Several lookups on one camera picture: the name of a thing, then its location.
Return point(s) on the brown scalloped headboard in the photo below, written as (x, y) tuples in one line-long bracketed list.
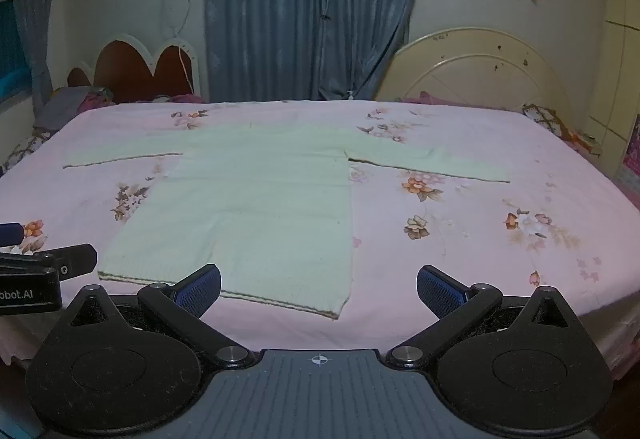
[(130, 71)]

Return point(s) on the cream round headboard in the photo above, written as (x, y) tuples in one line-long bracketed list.
[(480, 69)]

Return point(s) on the white fluffy towel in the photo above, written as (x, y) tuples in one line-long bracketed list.
[(260, 199)]

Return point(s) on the pink wall poster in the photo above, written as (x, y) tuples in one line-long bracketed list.
[(631, 154)]

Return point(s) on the wide blue curtain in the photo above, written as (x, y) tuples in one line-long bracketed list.
[(310, 9)]

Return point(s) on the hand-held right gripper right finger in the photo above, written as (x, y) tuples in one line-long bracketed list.
[(439, 293)]

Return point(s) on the pink floral bed sheet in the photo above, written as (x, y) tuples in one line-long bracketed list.
[(450, 229)]

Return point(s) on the pile of dark clothes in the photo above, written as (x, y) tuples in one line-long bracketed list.
[(75, 104)]

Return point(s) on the cream wardrobe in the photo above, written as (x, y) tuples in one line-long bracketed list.
[(620, 29)]

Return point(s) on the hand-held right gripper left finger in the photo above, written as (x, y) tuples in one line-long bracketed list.
[(201, 293)]

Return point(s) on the narrow blue curtain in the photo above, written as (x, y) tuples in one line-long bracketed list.
[(35, 4)]

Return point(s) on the pink pillow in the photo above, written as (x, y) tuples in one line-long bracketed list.
[(432, 99), (180, 98)]

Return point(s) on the small white bottle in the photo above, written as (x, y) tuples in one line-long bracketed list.
[(351, 95)]

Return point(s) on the patterned pillow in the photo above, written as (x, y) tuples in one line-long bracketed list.
[(560, 124), (25, 149)]

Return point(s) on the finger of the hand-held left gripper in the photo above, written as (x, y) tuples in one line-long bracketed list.
[(11, 234), (65, 261)]

